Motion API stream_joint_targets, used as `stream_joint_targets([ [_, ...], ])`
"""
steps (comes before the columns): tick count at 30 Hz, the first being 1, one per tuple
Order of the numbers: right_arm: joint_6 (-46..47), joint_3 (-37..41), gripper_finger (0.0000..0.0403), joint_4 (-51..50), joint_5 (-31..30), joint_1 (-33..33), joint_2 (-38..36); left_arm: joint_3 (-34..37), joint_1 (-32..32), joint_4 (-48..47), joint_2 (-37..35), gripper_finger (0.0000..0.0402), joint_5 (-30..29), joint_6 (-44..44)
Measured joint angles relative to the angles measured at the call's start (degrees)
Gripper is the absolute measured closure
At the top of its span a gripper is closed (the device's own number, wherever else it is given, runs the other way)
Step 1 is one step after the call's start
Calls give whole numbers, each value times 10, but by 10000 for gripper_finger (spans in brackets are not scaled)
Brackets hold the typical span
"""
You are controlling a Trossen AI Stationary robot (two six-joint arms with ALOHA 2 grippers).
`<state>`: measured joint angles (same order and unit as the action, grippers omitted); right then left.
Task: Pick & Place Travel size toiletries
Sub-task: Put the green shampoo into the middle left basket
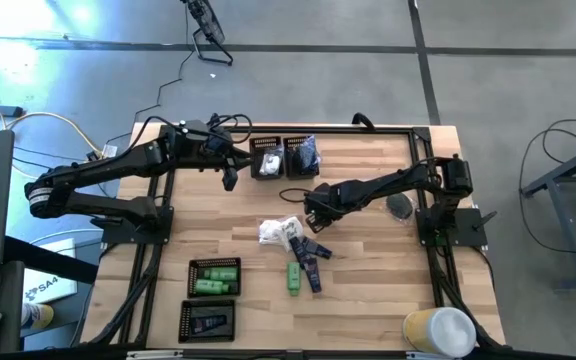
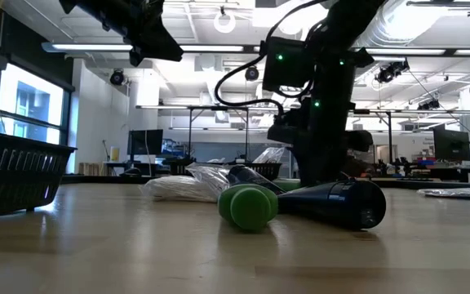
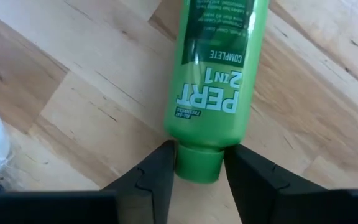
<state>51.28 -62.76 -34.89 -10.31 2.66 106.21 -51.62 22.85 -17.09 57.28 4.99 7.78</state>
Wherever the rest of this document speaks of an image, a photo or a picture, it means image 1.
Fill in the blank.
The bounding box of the dark blue squeeze tube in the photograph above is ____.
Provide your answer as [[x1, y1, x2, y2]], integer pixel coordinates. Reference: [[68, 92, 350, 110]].
[[301, 237, 334, 260], [305, 259, 324, 295], [288, 235, 314, 267], [190, 313, 229, 335]]

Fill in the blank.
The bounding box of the white printed cardboard box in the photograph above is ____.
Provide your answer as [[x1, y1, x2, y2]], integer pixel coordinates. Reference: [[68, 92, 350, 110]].
[[21, 238, 79, 305]]

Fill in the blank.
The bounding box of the small green packet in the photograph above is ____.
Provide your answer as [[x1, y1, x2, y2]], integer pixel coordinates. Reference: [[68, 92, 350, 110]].
[[193, 279, 232, 295]]

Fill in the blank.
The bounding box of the yellow white can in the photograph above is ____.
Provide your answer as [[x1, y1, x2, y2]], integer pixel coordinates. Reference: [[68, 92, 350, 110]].
[[20, 302, 55, 331]]

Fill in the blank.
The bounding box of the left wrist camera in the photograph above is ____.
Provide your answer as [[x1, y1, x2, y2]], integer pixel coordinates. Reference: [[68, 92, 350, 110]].
[[205, 133, 233, 154]]

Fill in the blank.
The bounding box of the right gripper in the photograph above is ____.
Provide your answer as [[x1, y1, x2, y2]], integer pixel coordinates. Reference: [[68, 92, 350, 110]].
[[302, 182, 353, 235]]

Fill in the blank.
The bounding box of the black floor cable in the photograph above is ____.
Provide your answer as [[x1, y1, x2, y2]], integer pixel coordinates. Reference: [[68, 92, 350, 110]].
[[516, 118, 576, 257]]

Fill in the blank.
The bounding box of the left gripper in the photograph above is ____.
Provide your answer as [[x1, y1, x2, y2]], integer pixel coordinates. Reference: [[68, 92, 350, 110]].
[[187, 145, 256, 193]]

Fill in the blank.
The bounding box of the black desk leg beam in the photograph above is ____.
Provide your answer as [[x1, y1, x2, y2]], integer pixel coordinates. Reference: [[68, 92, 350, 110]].
[[5, 234, 100, 285]]

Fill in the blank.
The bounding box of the black slotted plastic basket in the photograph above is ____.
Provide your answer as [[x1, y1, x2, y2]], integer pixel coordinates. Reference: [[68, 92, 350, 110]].
[[282, 135, 320, 180], [177, 298, 237, 344], [248, 135, 286, 180], [187, 255, 243, 298]]

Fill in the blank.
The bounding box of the yellow white cylindrical container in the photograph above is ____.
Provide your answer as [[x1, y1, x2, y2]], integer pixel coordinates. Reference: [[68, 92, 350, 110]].
[[401, 306, 478, 359]]

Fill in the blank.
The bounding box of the grey metal side table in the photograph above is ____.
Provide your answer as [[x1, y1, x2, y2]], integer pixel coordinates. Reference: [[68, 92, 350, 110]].
[[520, 137, 576, 294]]

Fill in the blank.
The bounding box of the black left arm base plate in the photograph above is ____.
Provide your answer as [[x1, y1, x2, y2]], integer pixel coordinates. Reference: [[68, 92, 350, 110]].
[[100, 205, 175, 246]]

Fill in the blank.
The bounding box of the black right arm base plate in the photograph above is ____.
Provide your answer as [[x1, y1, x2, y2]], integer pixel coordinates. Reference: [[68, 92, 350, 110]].
[[415, 206, 498, 249]]

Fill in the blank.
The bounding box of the cream floor cable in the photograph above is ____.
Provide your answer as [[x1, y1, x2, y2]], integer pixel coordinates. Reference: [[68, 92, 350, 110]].
[[0, 82, 105, 182]]

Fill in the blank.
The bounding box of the black floor fan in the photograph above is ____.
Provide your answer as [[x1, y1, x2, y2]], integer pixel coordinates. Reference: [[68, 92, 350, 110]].
[[180, 0, 235, 68]]

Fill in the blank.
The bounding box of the black fan power cable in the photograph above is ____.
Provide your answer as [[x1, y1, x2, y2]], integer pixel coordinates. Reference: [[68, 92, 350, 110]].
[[102, 47, 192, 149]]

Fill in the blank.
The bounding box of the black table clamp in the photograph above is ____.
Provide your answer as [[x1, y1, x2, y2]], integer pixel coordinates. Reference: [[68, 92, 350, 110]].
[[351, 112, 377, 131]]

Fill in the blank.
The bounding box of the small green plastic bottle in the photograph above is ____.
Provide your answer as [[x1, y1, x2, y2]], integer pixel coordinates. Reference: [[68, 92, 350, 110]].
[[202, 267, 240, 282]]

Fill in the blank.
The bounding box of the vanity pack cotton swab bag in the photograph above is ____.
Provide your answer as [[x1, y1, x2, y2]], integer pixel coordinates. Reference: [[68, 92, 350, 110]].
[[257, 218, 284, 247], [259, 149, 284, 176], [278, 215, 305, 252]]

